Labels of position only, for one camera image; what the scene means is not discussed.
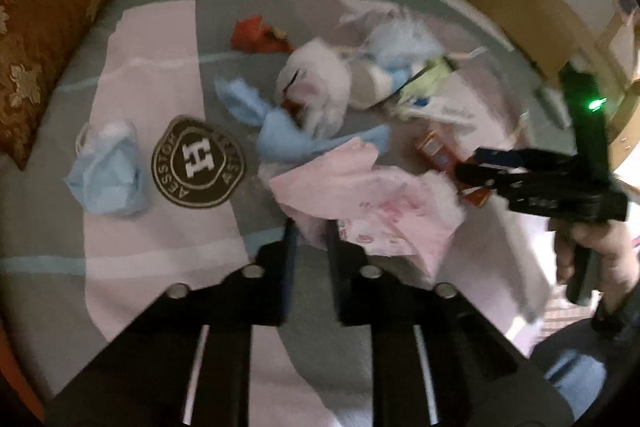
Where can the pink plastic bag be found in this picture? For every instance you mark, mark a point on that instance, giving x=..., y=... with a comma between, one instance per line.
x=360, y=192

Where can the white tissue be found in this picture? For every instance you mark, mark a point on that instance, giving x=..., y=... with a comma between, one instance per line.
x=320, y=72

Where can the person's right forearm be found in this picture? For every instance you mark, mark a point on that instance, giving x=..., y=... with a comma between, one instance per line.
x=620, y=317

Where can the blue face mask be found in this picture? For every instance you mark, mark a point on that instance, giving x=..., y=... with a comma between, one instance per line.
x=107, y=172

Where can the yellow-green packet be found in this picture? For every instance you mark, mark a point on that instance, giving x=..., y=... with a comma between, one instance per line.
x=430, y=74

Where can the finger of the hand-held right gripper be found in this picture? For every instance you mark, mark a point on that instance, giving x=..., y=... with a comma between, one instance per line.
x=477, y=179
x=500, y=157

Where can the small orange box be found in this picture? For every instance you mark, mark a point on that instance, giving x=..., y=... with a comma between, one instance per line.
x=432, y=149

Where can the brown floral pillow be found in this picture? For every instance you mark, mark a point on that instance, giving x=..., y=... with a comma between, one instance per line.
x=45, y=7

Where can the person's right hand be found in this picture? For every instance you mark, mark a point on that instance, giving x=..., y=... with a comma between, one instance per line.
x=617, y=252

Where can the white and blue paper cup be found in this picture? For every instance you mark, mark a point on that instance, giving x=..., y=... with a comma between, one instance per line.
x=395, y=47

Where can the red candy wrapper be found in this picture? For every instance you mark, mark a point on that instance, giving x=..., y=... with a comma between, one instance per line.
x=250, y=34

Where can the person's leg in jeans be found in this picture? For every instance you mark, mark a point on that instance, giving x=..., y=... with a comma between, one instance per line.
x=570, y=367

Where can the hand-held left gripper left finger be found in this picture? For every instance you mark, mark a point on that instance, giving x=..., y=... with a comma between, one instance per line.
x=287, y=259

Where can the white and blue medicine box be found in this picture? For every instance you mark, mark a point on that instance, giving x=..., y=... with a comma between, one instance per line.
x=445, y=109

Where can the light blue cloth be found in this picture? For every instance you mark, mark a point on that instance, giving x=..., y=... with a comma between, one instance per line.
x=285, y=137

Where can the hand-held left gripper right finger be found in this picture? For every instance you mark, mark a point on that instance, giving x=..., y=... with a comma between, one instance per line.
x=337, y=269

